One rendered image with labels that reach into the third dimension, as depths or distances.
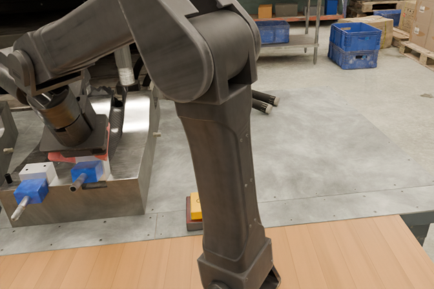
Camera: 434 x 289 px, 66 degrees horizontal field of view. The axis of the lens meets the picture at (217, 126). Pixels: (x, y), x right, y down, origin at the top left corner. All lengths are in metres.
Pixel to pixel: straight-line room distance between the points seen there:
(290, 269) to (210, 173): 0.31
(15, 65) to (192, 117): 0.25
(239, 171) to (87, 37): 0.21
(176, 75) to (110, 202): 0.47
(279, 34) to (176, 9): 4.15
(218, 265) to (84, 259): 0.33
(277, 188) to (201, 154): 0.45
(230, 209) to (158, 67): 0.15
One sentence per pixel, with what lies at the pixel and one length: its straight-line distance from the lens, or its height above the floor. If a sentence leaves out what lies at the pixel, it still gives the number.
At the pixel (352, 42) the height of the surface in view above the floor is 0.31.
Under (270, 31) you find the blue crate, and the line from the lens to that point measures 4.38.
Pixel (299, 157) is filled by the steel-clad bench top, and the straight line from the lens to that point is 0.87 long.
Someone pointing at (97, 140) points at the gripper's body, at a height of 1.00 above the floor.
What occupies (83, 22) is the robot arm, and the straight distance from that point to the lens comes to 0.38.
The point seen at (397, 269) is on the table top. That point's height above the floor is 0.80.
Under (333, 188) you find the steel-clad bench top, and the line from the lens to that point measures 0.77.
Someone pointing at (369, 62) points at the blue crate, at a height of 0.07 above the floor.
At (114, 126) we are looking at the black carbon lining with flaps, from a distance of 0.88.
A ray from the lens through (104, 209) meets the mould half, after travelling 0.72.
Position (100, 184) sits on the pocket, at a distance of 0.72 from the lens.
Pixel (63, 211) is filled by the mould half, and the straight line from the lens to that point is 0.74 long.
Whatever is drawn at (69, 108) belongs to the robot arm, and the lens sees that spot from 0.52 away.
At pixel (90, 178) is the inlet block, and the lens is 0.63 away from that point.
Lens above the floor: 1.25
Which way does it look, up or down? 27 degrees down
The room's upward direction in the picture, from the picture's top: 4 degrees counter-clockwise
